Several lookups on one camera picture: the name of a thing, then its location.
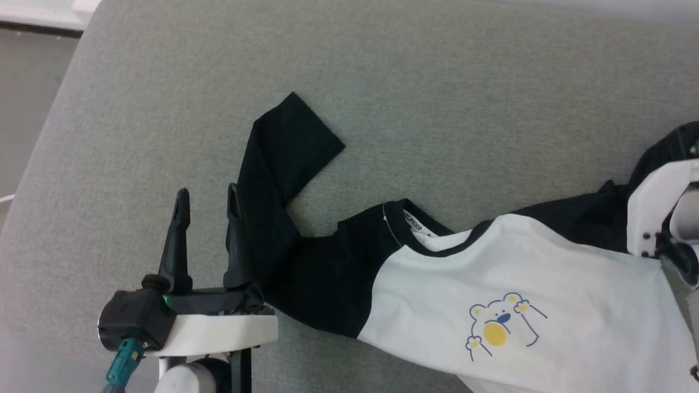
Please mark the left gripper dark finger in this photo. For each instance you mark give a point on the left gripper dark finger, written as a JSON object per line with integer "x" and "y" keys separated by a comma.
{"x": 177, "y": 251}
{"x": 237, "y": 251}

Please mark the dark baseboard strip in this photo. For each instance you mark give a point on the dark baseboard strip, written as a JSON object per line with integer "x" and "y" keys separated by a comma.
{"x": 41, "y": 30}

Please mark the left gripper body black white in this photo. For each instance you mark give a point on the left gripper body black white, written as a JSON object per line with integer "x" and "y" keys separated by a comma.
{"x": 218, "y": 330}

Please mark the white and black bear t-shirt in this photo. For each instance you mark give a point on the white and black bear t-shirt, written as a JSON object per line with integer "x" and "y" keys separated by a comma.
{"x": 524, "y": 262}

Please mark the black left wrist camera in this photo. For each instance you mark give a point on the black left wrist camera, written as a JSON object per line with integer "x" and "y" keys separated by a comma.
{"x": 131, "y": 319}

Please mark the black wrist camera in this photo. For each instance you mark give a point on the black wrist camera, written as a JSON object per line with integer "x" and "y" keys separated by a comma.
{"x": 688, "y": 134}
{"x": 131, "y": 319}

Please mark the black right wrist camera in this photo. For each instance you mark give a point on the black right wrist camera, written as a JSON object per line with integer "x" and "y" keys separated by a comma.
{"x": 688, "y": 134}

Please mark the grey fabric sofa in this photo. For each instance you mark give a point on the grey fabric sofa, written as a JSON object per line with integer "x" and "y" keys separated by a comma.
{"x": 437, "y": 98}

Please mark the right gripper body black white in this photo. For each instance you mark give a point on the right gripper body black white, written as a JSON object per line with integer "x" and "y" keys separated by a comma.
{"x": 647, "y": 218}

